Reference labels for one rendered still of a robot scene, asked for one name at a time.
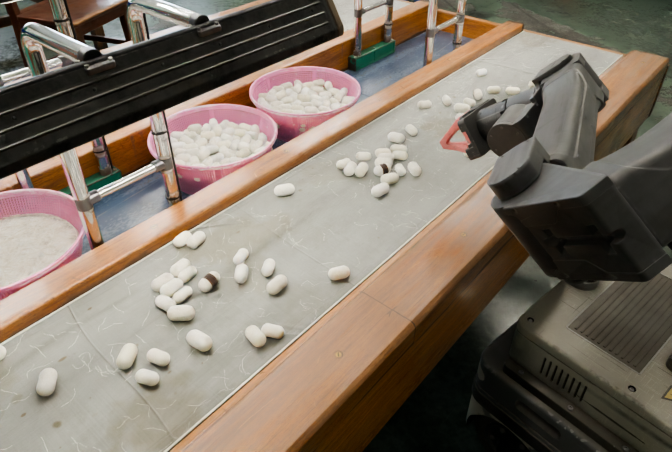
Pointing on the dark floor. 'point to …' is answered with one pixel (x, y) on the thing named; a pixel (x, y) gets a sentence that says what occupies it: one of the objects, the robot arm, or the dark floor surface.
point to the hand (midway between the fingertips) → (445, 143)
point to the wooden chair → (96, 11)
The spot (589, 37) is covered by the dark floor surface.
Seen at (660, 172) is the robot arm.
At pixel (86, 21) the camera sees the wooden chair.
